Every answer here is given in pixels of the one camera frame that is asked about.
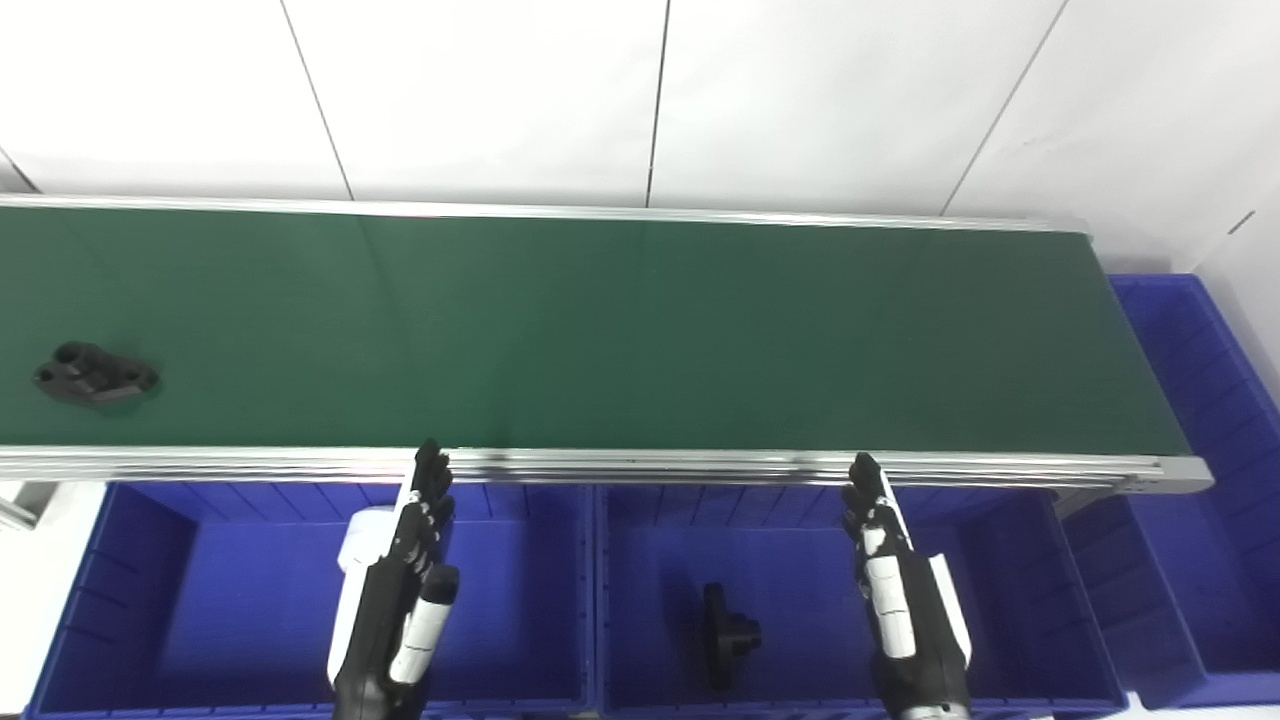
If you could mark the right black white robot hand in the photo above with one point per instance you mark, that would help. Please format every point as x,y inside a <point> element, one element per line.
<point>910,630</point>

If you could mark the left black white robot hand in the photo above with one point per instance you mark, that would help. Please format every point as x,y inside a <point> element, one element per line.
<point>380,620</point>

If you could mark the blue plastic bin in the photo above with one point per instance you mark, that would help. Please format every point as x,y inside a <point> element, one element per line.
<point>250,600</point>
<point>800,600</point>
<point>1220,500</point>

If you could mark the green conveyor belt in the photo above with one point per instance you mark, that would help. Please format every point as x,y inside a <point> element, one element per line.
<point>650,465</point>
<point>600,330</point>

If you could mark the aluminium conveyor leg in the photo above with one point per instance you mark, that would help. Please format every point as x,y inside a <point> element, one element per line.
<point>15,510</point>

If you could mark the black flange part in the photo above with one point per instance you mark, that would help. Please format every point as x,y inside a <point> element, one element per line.
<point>722,635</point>
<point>95,375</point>

